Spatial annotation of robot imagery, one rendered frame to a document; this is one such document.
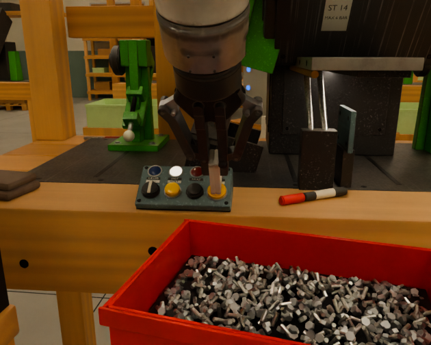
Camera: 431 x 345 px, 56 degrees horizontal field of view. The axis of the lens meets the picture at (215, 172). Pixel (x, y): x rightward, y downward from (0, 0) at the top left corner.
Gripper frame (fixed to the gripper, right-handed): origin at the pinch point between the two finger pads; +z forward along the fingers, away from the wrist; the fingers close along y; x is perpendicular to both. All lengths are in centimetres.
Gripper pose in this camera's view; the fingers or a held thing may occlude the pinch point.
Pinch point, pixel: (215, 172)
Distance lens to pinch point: 58.6
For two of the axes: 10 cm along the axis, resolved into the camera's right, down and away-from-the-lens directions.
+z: 0.5, 6.3, 7.8
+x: 0.7, -7.8, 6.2
